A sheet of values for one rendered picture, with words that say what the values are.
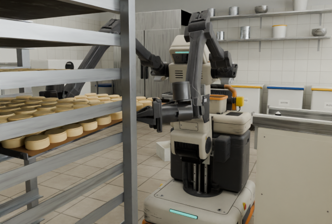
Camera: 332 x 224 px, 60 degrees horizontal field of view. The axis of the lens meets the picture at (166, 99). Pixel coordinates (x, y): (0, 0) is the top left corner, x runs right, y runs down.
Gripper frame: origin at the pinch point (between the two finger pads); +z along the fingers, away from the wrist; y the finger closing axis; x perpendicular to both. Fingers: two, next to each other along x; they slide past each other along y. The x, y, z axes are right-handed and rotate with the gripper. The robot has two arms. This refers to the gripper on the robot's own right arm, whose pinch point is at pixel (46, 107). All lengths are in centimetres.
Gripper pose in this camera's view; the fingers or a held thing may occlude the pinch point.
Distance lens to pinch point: 114.8
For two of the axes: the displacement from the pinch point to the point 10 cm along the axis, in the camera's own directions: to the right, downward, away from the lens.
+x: 9.6, -0.6, 2.8
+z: 2.8, 1.5, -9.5
